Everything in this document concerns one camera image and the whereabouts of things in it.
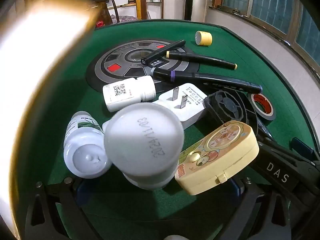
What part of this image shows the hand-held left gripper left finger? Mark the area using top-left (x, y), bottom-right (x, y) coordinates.
top-left (25, 177), bottom-right (100, 240)

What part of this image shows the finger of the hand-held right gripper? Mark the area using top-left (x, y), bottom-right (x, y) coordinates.
top-left (254, 119), bottom-right (278, 145)
top-left (290, 137), bottom-right (315, 160)

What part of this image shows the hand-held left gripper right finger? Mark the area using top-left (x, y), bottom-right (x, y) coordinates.
top-left (225, 176), bottom-right (293, 240)

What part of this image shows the black electrical tape roll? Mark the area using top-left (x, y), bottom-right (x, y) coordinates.
top-left (247, 93), bottom-right (277, 121)

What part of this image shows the yellow cartoon plastic case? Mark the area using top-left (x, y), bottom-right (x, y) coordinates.
top-left (174, 120), bottom-right (260, 196)

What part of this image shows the white bottle with green label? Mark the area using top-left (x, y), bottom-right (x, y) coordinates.
top-left (63, 111), bottom-right (113, 179)

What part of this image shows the black cooling fan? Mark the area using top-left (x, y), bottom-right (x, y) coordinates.
top-left (204, 90), bottom-right (263, 140)

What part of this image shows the white power adapter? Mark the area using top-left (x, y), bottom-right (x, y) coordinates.
top-left (152, 82), bottom-right (209, 130)

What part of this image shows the black marker with purple cap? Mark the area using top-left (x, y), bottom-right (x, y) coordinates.
top-left (152, 70), bottom-right (262, 92)

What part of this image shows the large white plastic bottle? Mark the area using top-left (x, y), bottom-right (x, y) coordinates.
top-left (102, 104), bottom-right (185, 190)

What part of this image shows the black marker with yellow cap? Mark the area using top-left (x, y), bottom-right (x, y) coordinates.
top-left (166, 51), bottom-right (238, 70)

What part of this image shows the white bottle with square-code label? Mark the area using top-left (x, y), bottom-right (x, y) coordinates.
top-left (102, 76), bottom-right (157, 112)

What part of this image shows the yellow cylinder container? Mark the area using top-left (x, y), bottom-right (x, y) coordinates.
top-left (195, 31), bottom-right (213, 47)

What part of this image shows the plain black marker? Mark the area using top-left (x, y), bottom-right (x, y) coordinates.
top-left (141, 39), bottom-right (186, 66)

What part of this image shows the round grey table control panel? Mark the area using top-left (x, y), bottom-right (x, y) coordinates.
top-left (85, 39), bottom-right (200, 94)

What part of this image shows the purple patterned cloth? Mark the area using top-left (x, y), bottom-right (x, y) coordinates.
top-left (110, 15), bottom-right (138, 24)

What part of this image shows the dark wooden chair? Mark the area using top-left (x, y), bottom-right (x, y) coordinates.
top-left (106, 0), bottom-right (120, 24)

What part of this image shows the window with wooden frame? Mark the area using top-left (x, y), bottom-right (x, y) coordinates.
top-left (214, 0), bottom-right (320, 65)

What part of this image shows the round wall column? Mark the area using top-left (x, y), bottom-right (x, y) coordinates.
top-left (191, 0), bottom-right (215, 23)

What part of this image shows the wooden wall shelf unit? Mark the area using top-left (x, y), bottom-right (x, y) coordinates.
top-left (107, 0), bottom-right (193, 20)

